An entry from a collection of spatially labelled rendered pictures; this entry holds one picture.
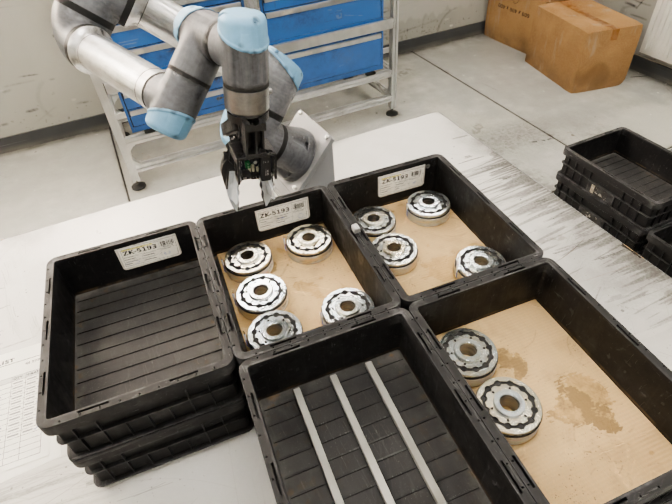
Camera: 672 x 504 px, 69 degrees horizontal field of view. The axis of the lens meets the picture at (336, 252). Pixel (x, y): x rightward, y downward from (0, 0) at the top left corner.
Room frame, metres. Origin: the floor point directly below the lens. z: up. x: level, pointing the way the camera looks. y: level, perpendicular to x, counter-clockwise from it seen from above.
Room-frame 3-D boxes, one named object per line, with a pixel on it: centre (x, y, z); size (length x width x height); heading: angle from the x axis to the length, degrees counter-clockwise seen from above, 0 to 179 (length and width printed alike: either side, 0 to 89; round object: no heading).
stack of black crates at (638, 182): (1.41, -1.07, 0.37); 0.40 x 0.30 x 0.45; 22
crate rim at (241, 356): (0.70, 0.09, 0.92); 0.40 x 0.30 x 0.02; 18
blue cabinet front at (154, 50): (2.54, 0.70, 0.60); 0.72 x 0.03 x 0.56; 112
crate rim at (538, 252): (0.80, -0.19, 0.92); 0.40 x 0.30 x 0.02; 18
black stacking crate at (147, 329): (0.61, 0.38, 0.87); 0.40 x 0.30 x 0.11; 18
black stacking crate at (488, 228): (0.80, -0.19, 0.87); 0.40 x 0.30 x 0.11; 18
